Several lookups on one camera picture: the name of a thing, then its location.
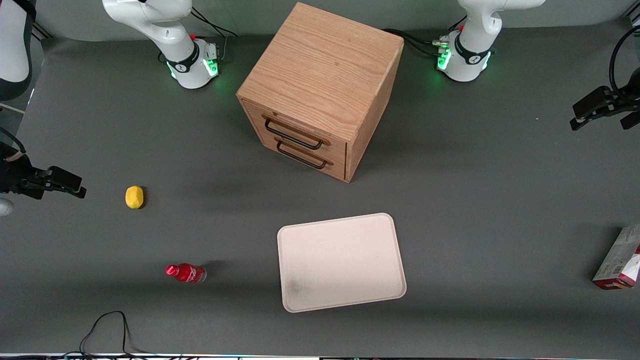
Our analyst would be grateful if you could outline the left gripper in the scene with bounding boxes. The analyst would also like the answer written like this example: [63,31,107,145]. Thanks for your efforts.
[570,67,640,131]

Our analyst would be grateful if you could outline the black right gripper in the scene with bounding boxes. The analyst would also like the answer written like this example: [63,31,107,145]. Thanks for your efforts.
[0,143,87,200]

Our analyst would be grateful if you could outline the red cookie box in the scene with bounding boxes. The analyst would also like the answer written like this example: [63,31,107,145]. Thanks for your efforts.
[592,225,640,291]

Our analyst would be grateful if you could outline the cream plastic tray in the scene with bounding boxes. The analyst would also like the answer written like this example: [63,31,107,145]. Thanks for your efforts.
[277,213,407,314]

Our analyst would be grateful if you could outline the yellow lemon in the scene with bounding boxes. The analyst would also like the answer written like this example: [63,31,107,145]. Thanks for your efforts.
[125,185,145,210]

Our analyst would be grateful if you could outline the red soda bottle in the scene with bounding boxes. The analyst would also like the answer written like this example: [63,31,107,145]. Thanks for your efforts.
[165,263,207,284]

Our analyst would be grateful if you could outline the wooden two-drawer cabinet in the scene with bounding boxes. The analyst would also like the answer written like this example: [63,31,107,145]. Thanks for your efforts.
[236,2,405,184]

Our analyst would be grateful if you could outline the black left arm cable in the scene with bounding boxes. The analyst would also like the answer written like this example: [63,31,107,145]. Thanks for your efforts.
[608,25,640,97]

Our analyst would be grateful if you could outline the thin black looped cable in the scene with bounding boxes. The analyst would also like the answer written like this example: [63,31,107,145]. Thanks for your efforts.
[79,310,151,357]

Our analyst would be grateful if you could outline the black left arm base cables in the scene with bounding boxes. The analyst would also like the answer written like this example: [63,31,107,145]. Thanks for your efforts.
[382,15,467,57]

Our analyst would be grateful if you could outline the black arm base cables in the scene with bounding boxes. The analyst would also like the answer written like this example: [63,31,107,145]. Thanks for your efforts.
[190,7,239,39]
[382,15,467,57]

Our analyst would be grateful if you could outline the black right arm base cables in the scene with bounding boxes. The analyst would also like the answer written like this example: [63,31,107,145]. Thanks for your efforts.
[190,7,239,39]

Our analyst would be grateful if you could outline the long black drawer handle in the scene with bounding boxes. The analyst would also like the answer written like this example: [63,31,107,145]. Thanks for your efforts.
[262,115,332,151]

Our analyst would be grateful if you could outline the short black drawer handle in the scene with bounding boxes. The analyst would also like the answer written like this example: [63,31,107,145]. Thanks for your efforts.
[274,137,334,170]

